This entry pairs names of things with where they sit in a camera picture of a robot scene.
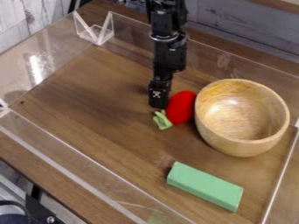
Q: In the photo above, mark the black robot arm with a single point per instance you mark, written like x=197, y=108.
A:
x=168, y=17

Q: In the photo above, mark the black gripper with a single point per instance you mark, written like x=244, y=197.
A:
x=170, y=60

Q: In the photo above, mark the black clamp with bolt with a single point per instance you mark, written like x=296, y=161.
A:
x=40, y=214

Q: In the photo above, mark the green rectangular block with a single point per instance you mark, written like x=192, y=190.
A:
x=206, y=186

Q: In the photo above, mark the red round plush tomato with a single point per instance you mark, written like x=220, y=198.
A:
x=178, y=112

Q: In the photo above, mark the wooden bowl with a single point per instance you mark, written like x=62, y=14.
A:
x=242, y=117

